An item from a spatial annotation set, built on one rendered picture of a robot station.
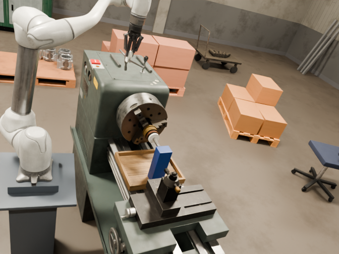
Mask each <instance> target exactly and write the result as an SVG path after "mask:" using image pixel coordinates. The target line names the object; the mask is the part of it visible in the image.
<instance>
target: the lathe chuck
mask: <svg viewBox="0 0 339 254"><path fill-rule="evenodd" d="M148 98H151V99H153V100H149V99H148ZM135 104H137V106H138V107H139V109H140V110H141V112H142V114H143V115H144V117H145V118H146V120H147V122H148V121H149V119H151V120H158V119H165V118H167V112H166V110H165V108H164V107H163V106H162V104H161V103H160V102H159V101H158V100H157V99H156V98H154V97H152V96H148V95H142V96H137V97H134V98H132V99H130V100H129V101H127V102H126V103H125V104H124V105H123V106H122V107H121V109H120V110H119V112H118V116H117V124H118V127H120V130H121V133H122V135H123V137H124V138H125V139H126V140H128V141H129V142H130V140H131V139H132V138H133V136H134V135H135V133H136V132H137V130H138V129H139V127H138V125H141V126H142V124H141V123H140V122H139V119H138V118H137V116H136V115H135V113H134V112H133V110H132V109H131V107H132V106H133V105H135ZM163 130H164V128H162V129H161V130H159V131H158V134H159V135H160V134H161V133H162V131H163ZM146 142H148V140H146V139H144V141H141V142H140V143H146Z"/></svg>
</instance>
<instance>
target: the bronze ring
mask: <svg viewBox="0 0 339 254"><path fill-rule="evenodd" d="M153 133H156V134H158V131H157V128H156V127H155V126H153V125H149V126H147V127H146V128H144V129H143V136H144V137H145V138H146V139H147V140H148V138H149V136H150V135H151V134H153ZM158 135H159V134H158Z"/></svg>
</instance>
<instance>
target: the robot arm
mask: <svg viewBox="0 0 339 254"><path fill-rule="evenodd" d="M151 1H152V0H99V1H98V2H97V3H96V5H95V6H94V7H93V9H92V10H91V11H90V12H89V13H88V14H86V15H84V16H80V17H73V18H64V19H59V20H55V19H52V18H50V17H48V16H47V15H46V14H45V13H43V12H41V11H40V10H38V9H36V8H32V7H19V8H17V9H16V10H15V11H14V12H13V15H12V22H13V25H14V31H15V39H16V42H17V43H18V51H17V60H16V69H15V77H14V86H13V95H12V104H11V107H10V108H8V109H7V110H6V111H5V113H4V115H3V116H2V117H1V118H0V132H1V134H2V135H3V137H4V138H5V139H6V140H7V142H8V143H9V144H10V145H11V146H12V147H13V148H14V149H15V151H16V153H17V155H18V157H19V158H20V159H19V163H20V165H19V171H18V176H17V177H16V182H23V181H31V185H32V186H36V184H37V181H52V175H51V167H52V163H53V159H52V158H51V154H52V143H51V138H50V135H49V134H48V132H47V131H46V130H45V129H43V128H41V127H38V126H36V119H35V113H34V112H33V111H32V110H31V108H32V101H33V95H34V88H35V81H36V75H37V68H38V61H39V55H40V50H46V49H52V48H55V47H58V46H61V45H63V44H66V43H67V42H69V41H71V40H73V39H75V38H76V37H78V36H79V35H81V34H82V33H84V32H85V31H87V30H89V29H90V28H92V27H93V26H95V25H96V24H97V23H98V22H99V21H100V19H101V17H102V15H103V14H104V12H105V10H106V8H107V7H108V6H109V5H115V6H116V7H126V6H128V7H130V8H131V9H132V10H131V15H130V20H129V21H130V25H129V31H128V33H126V34H123V36H124V50H125V51H126V54H125V56H126V59H125V61H126V62H127V63H128V62H129V63H131V62H130V61H129V59H130V60H132V57H133V55H134V53H135V52H137V51H138V48H139V46H140V44H141V41H142V40H143V38H144V37H143V36H142V35H141V31H142V27H143V26H144V24H145V20H146V16H147V13H148V12H149V9H150V6H151ZM128 36H129V41H128ZM132 42H133V43H132ZM131 45H132V49H131V50H130V48H131Z"/></svg>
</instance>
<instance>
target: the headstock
mask: <svg viewBox="0 0 339 254"><path fill-rule="evenodd" d="M111 53H112V54H113V55H114V56H115V58H116V59H117V60H118V62H119V63H120V64H121V67H118V65H117V64H116V63H115V61H114V60H113V59H112V57H111V56H110V54H111ZM90 59H97V60H99V61H100V62H101V63H102V65H103V67H104V69H98V68H94V69H92V67H91V64H90V62H89V60H90ZM124 60H125V56H124V55H123V54H122V53H114V52H104V51H94V50H84V52H83V62H82V72H81V81H80V91H79V97H80V100H81V103H82V105H83V108H84V111H85V114H86V116H87V119H88V122H89V125H90V127H91V130H92V133H93V136H94V137H95V138H114V137H123V135H122V133H121V131H120V129H119V127H118V125H117V122H116V111H117V108H118V107H119V105H120V104H121V103H122V102H123V101H124V100H125V99H126V98H128V97H129V96H131V95H133V94H137V93H149V94H152V95H153V96H155V97H156V98H157V99H158V100H159V102H160V103H161V104H162V106H163V107H164V108H165V107H166V104H167V101H168V97H169V94H170V90H169V87H168V86H167V84H166V83H165V82H164V81H163V80H162V79H161V77H160V76H159V75H158V74H157V73H156V71H155V70H154V69H153V68H152V67H151V66H150V64H149V63H148V62H146V64H147V65H148V66H149V67H150V69H151V70H152V73H150V72H149V71H148V70H147V68H145V69H144V72H145V73H141V72H140V71H142V69H143V68H142V67H140V66H138V65H136V64H134V63H132V62H131V63H129V62H128V63H127V70H126V71H125V70H124V66H125V63H124ZM132 61H134V62H136V63H138V64H140V65H142V66H143V64H142V63H141V62H140V60H138V59H137V57H136V55H133V57H132ZM155 80H158V81H159V82H157V81H155ZM153 82H155V83H157V84H154V83H153ZM151 84H152V85H151Z"/></svg>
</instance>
